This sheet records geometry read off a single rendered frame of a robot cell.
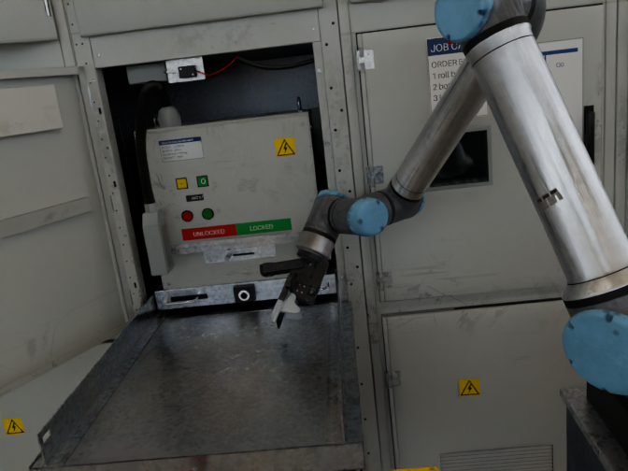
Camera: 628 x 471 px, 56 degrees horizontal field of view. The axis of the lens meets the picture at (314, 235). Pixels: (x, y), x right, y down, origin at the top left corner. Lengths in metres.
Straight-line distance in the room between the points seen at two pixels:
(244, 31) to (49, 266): 0.79
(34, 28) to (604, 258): 1.41
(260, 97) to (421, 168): 1.14
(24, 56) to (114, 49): 0.24
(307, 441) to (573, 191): 0.63
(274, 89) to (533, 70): 1.49
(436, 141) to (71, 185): 0.96
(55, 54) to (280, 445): 1.16
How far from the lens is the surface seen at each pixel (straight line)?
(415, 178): 1.41
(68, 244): 1.71
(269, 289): 1.76
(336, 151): 1.62
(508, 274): 1.75
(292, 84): 2.39
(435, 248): 1.68
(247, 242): 1.69
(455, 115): 1.31
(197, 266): 1.78
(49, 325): 1.70
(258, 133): 1.67
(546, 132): 1.03
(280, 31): 1.62
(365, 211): 1.38
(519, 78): 1.04
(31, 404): 2.07
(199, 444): 1.19
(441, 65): 1.61
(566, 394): 1.46
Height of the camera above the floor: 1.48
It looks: 15 degrees down
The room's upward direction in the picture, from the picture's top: 7 degrees counter-clockwise
